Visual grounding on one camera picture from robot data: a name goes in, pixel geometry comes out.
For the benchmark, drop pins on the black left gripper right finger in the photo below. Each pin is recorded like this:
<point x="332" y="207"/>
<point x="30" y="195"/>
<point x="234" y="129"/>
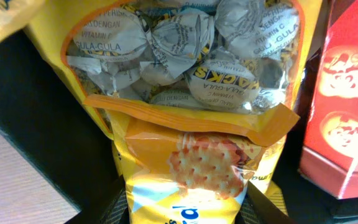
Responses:
<point x="258" y="209"/>

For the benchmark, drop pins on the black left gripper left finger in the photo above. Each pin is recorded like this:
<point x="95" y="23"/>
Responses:
<point x="110" y="209"/>

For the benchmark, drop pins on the red Hello Panda box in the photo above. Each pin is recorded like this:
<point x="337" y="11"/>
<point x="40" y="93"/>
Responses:
<point x="330" y="149"/>

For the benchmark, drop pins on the orange yellow candy packet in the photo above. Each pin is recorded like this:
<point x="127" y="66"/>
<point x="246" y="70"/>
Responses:
<point x="16" y="14"/>

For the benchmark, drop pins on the yellow snack bag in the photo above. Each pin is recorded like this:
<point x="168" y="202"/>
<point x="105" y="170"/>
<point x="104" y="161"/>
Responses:
<point x="230" y="67"/>

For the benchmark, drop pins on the yellow blue candy packet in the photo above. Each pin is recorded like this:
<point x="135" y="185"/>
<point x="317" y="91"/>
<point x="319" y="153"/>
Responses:
<point x="188" y="166"/>

